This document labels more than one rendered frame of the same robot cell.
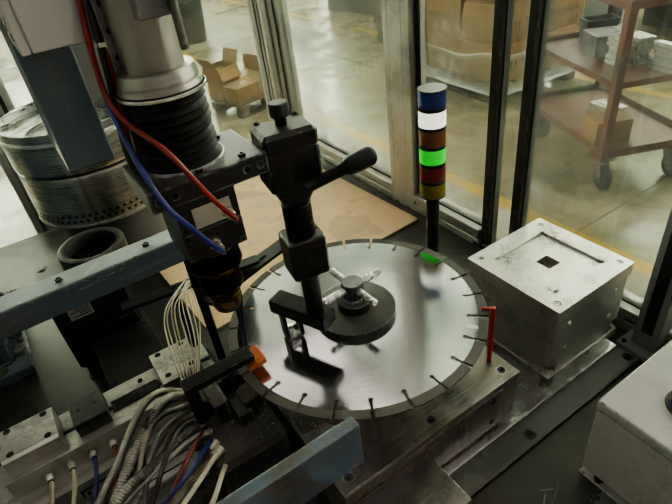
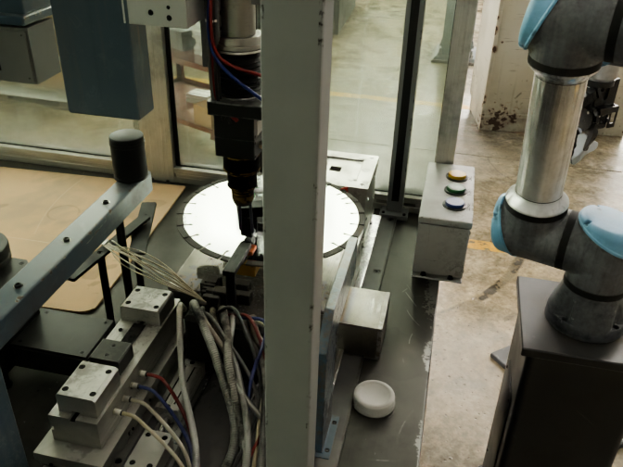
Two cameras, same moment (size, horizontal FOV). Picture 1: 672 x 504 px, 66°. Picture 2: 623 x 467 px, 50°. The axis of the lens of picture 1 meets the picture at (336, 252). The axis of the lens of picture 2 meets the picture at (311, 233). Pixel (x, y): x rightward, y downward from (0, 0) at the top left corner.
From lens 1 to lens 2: 0.81 m
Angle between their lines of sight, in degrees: 41
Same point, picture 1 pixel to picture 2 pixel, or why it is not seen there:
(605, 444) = (425, 244)
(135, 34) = (249, 13)
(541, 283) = (343, 179)
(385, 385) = (332, 235)
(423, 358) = (337, 219)
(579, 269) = (355, 167)
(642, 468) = (448, 245)
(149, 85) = (255, 42)
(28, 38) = (189, 17)
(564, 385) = (374, 243)
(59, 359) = not seen: outside the picture
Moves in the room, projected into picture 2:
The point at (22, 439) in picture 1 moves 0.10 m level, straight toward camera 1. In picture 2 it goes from (89, 384) to (160, 383)
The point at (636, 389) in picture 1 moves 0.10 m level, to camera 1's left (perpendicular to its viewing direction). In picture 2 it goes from (429, 207) to (401, 223)
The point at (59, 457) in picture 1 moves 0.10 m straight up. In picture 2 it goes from (119, 391) to (110, 338)
